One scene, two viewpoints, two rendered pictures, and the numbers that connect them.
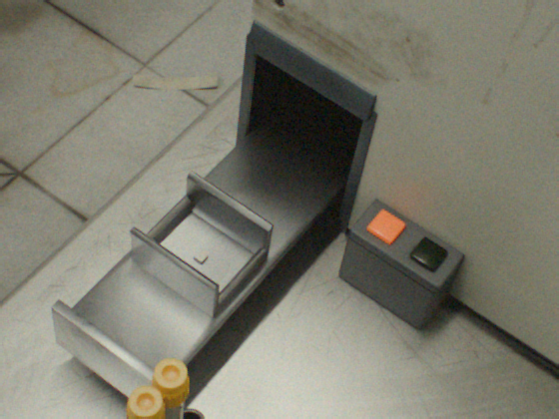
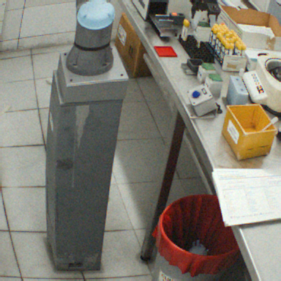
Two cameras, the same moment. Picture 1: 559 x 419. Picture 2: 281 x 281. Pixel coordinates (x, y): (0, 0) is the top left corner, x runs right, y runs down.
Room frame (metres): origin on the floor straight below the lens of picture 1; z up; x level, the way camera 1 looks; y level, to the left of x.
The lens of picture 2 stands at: (-1.06, 1.65, 2.00)
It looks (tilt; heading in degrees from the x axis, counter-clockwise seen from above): 38 degrees down; 311
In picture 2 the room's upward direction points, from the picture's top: 10 degrees clockwise
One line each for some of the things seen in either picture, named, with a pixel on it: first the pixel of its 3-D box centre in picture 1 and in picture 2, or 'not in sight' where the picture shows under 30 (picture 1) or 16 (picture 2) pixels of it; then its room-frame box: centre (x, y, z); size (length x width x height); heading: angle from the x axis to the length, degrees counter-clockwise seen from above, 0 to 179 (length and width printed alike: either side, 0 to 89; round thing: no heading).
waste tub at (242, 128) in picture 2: not in sight; (249, 131); (-0.32, 0.30, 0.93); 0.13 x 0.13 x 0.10; 67
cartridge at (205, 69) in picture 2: not in sight; (206, 74); (-0.02, 0.17, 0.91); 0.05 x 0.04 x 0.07; 62
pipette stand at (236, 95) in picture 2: not in sight; (236, 96); (-0.18, 0.20, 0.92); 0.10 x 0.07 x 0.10; 144
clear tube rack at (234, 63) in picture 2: not in sight; (224, 49); (0.07, -0.04, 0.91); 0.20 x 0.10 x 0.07; 152
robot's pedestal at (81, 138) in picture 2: not in sight; (75, 185); (0.18, 0.52, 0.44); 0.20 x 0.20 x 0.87; 62
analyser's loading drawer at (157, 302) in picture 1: (226, 225); (162, 20); (0.34, 0.03, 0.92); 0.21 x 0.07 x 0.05; 152
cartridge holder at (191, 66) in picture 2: not in sight; (196, 66); (0.04, 0.15, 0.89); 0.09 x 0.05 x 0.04; 63
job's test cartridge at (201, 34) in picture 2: not in sight; (202, 31); (0.04, 0.15, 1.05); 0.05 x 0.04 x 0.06; 62
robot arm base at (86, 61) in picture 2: not in sight; (90, 50); (0.18, 0.52, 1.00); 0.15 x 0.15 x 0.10
